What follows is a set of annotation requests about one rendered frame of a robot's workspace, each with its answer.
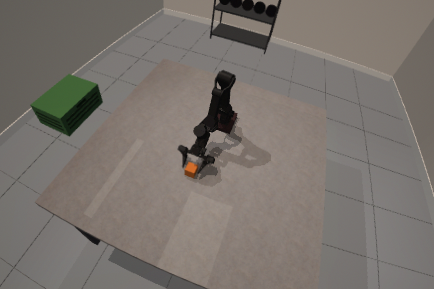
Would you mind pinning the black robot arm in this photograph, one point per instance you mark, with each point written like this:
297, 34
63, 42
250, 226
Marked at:
220, 104

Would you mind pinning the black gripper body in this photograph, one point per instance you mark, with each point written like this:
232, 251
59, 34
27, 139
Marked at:
200, 143

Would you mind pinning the orange block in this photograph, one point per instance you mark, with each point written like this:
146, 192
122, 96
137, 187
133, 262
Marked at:
191, 169

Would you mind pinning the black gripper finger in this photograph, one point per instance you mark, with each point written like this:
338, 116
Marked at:
184, 157
204, 163

